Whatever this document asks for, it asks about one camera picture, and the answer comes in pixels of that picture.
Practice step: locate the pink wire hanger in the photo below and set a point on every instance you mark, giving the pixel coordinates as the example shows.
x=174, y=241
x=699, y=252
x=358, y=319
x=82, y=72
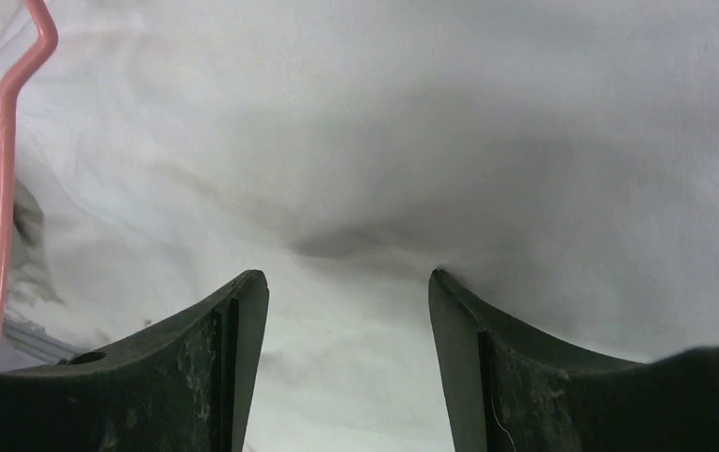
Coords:
x=11, y=85

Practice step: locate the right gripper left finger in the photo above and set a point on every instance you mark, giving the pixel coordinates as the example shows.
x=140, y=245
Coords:
x=182, y=384

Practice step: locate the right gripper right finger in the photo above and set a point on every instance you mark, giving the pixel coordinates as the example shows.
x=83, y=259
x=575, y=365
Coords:
x=509, y=386

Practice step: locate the white skirt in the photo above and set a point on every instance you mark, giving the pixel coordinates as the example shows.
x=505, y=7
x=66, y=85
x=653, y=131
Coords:
x=561, y=158

